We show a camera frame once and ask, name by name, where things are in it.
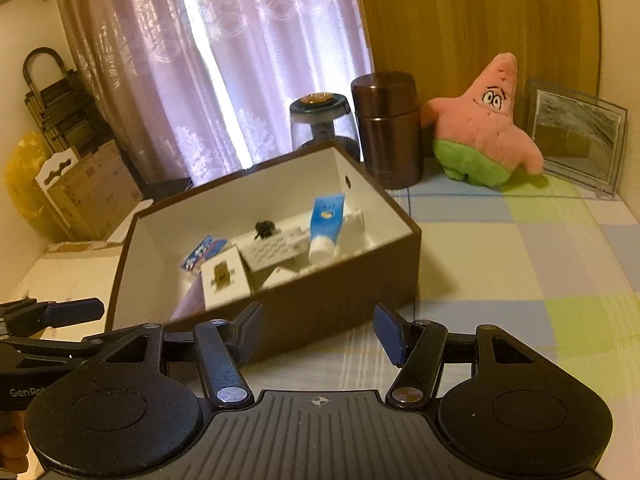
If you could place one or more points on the brown cardboard storage box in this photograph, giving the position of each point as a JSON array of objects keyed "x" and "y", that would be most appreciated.
[{"x": 324, "y": 300}]

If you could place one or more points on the yellow plastic bag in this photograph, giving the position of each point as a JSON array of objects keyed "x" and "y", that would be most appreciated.
[{"x": 24, "y": 165}]

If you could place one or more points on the white yellow small box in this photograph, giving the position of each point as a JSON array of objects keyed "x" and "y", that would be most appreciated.
[{"x": 224, "y": 279}]

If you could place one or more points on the glass jar dark lid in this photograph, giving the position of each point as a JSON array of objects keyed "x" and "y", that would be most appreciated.
[{"x": 322, "y": 117}]

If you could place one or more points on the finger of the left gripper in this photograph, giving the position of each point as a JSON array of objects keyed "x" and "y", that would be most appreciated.
[{"x": 29, "y": 316}]

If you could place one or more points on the white wifi router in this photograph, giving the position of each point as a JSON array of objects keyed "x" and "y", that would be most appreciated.
[{"x": 291, "y": 241}]

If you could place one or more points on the blue white small box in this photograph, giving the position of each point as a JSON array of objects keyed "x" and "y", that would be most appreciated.
[{"x": 206, "y": 249}]

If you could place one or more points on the purple packet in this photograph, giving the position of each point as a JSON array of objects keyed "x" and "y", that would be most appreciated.
[{"x": 192, "y": 303}]

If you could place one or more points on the pink star plush toy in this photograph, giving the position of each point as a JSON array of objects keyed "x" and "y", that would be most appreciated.
[{"x": 475, "y": 138}]

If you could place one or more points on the checkered bed sheet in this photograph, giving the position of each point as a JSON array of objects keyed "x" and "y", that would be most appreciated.
[{"x": 554, "y": 265}]

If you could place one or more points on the person's left hand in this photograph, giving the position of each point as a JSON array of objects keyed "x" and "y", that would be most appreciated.
[{"x": 14, "y": 444}]

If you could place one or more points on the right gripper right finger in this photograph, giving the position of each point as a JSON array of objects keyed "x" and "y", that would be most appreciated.
[{"x": 416, "y": 348}]

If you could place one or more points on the brown metal canister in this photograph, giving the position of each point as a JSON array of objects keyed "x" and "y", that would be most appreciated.
[{"x": 388, "y": 117}]

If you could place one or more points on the purple lace curtain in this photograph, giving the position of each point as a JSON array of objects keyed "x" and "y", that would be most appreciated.
[{"x": 202, "y": 88}]

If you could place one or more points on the blue cream tube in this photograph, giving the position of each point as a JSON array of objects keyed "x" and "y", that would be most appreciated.
[{"x": 325, "y": 226}]

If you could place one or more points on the white parrot medicine box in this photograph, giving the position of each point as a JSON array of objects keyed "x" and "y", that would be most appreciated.
[{"x": 280, "y": 275}]

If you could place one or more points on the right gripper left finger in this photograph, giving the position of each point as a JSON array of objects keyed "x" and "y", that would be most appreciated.
[{"x": 223, "y": 348}]

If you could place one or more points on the glass picture frame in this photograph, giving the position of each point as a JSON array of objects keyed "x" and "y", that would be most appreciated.
[{"x": 582, "y": 137}]

